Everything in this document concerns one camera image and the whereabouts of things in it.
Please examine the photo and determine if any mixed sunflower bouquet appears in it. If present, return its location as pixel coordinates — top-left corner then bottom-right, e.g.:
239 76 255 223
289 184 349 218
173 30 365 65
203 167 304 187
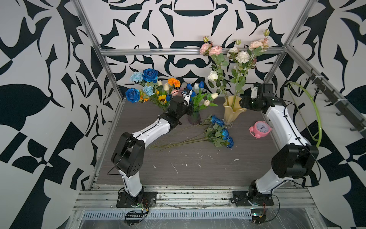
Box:
125 68 181 111

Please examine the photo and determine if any pink and white flower bouquet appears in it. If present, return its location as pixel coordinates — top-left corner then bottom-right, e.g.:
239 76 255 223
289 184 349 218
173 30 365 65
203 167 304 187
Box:
200 29 270 98

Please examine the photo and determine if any yellow wavy glass vase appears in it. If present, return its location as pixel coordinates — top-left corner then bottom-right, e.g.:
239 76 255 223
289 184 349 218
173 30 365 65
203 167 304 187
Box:
223 96 247 126

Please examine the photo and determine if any black hook rail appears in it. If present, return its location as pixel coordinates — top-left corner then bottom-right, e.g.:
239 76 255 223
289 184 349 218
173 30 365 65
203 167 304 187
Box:
307 69 366 138

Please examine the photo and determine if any purple glass vase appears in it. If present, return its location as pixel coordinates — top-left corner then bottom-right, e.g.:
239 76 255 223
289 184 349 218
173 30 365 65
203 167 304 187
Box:
188 112 202 125

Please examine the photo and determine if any green curved hose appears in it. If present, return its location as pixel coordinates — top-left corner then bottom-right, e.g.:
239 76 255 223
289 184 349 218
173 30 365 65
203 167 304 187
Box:
287 81 323 148

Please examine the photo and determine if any pink alarm clock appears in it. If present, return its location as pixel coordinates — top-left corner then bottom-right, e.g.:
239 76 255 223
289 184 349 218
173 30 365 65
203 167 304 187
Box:
249 121 272 139

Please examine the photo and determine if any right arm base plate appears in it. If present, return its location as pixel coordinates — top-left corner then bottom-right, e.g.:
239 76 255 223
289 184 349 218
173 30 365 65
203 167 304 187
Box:
231 191 274 207

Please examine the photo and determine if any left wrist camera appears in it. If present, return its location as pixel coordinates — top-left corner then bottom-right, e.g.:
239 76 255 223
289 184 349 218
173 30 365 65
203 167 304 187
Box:
182 88 193 105

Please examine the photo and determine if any tulip bouquet blue white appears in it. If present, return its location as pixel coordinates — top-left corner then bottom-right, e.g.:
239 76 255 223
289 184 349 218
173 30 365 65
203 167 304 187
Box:
186 81 218 112

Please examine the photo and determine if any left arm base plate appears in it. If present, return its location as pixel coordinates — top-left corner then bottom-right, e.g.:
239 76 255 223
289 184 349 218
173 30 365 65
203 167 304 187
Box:
116 191 157 208

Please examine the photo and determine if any blue rose low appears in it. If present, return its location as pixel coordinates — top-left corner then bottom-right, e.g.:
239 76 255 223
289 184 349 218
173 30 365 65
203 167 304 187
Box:
150 137 234 149

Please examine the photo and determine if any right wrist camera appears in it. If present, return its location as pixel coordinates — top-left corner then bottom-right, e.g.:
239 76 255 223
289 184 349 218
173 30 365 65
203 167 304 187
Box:
250 86 258 99

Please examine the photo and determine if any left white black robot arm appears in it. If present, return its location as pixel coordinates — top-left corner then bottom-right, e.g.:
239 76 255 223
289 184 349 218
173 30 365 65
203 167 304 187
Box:
111 94 193 205

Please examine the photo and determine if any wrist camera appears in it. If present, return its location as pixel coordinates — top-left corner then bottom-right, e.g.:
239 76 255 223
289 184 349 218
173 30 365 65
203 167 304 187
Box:
250 86 258 99
182 88 193 105

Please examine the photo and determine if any blue rose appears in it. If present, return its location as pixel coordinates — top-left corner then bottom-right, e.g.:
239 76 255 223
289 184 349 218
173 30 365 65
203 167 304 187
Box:
201 115 224 127
178 128 230 144
189 115 226 135

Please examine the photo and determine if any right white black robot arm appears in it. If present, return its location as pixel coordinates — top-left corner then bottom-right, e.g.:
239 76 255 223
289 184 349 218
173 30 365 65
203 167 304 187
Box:
239 83 319 206

